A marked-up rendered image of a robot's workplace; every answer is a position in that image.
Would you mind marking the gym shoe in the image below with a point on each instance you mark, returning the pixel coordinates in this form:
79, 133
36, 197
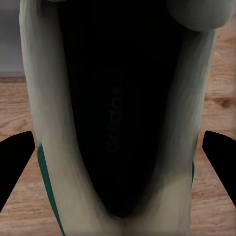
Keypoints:
116, 91

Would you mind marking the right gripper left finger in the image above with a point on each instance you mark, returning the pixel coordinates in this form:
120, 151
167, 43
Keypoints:
15, 153

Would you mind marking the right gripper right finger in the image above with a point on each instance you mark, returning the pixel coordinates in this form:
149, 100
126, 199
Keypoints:
221, 152

